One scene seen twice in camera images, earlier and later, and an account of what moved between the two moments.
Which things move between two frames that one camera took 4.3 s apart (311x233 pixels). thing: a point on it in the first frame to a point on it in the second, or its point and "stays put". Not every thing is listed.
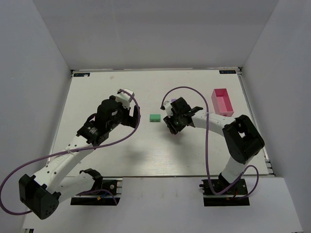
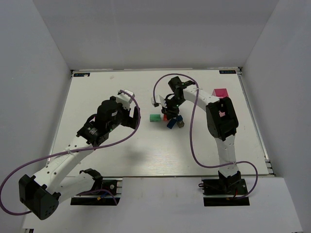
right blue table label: (227, 72) stays put
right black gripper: (171, 124) to (170, 112)
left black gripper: (132, 119) stays put
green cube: (155, 118) stays put
